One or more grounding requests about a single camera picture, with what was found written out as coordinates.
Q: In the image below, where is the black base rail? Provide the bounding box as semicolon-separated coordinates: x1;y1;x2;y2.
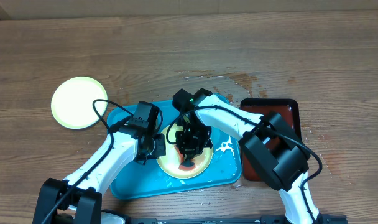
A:
100;215;348;224

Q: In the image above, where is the yellow plate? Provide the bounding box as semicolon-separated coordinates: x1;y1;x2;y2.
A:
50;77;108;129
157;141;213;179

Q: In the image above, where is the orange sponge with dark scourer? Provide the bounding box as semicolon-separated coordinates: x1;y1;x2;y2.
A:
175;146;195;171

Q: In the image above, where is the blue plastic tray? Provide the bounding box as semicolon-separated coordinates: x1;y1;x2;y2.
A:
107;93;242;201

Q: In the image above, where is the dark red rectangular tray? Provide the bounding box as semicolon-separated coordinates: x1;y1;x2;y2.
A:
240;98;302;182

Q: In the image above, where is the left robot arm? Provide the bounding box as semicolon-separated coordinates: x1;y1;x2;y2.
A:
33;101;165;223

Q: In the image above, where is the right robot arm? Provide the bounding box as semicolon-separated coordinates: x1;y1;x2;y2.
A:
172;88;320;223

